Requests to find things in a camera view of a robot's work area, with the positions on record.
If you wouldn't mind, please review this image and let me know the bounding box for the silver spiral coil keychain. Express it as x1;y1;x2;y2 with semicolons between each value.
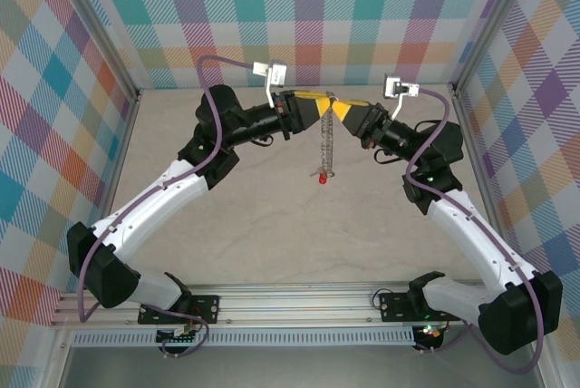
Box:
316;88;339;179

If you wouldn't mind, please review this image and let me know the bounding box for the grey metal base sheet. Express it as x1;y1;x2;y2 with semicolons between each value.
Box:
58;345;543;388

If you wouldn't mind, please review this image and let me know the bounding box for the aluminium floor side rail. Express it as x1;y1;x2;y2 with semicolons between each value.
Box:
43;91;142;388
451;86;561;388

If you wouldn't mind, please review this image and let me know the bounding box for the thin black right gripper wire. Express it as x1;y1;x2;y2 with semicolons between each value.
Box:
374;150;410;166

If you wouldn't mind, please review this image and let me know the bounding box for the aluminium corner post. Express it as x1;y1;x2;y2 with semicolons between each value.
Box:
451;0;545;94
44;0;142;100

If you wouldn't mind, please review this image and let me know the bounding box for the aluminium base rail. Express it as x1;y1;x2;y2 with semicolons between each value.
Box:
49;282;490;328

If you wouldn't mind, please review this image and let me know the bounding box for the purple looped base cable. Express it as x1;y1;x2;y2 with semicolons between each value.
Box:
155;315;212;360

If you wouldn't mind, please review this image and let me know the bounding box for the white slotted cable duct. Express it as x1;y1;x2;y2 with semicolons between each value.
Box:
72;326;418;348

